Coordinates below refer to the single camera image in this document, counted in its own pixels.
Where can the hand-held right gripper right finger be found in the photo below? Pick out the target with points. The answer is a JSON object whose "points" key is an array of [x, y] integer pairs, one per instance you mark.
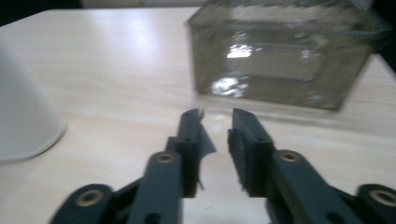
{"points": [[261, 161]]}

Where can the clear plastic storage box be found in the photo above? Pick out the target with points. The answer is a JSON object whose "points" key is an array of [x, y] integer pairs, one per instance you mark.
{"points": [[280, 59]]}

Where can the white paper cup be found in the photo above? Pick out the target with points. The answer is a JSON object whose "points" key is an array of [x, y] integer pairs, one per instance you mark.
{"points": [[21, 121]]}

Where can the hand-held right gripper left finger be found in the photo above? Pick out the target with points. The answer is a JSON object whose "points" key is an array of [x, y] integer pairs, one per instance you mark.
{"points": [[174, 168]]}

